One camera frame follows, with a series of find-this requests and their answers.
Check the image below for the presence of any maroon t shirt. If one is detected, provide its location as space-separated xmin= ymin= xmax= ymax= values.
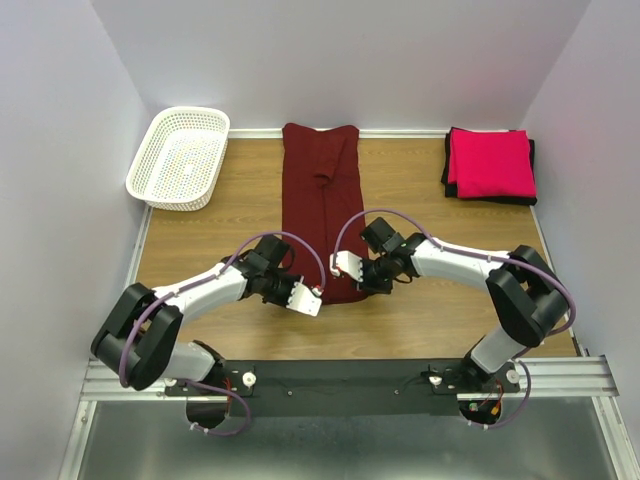
xmin=282 ymin=123 xmax=367 ymax=305

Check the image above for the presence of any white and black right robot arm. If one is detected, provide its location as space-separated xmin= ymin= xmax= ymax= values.
xmin=358 ymin=217 xmax=575 ymax=392

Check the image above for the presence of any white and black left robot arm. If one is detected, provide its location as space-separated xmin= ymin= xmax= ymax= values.
xmin=90 ymin=235 xmax=299 ymax=395

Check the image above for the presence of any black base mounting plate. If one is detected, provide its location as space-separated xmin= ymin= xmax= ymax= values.
xmin=165 ymin=359 xmax=521 ymax=427

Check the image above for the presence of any folded black t shirt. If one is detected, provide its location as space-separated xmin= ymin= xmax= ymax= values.
xmin=439 ymin=126 xmax=540 ymax=206

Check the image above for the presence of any folded pink t shirt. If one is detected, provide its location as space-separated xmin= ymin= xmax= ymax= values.
xmin=447 ymin=127 xmax=538 ymax=199

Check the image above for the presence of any white plastic laundry basket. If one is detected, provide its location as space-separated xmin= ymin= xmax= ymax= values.
xmin=125 ymin=106 xmax=230 ymax=212

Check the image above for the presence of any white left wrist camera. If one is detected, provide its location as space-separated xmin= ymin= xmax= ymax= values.
xmin=286 ymin=282 xmax=322 ymax=317

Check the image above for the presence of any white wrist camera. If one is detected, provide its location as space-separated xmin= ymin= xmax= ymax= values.
xmin=329 ymin=250 xmax=363 ymax=282
xmin=286 ymin=282 xmax=322 ymax=317

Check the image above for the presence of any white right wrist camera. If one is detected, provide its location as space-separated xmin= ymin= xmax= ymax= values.
xmin=329 ymin=250 xmax=363 ymax=282

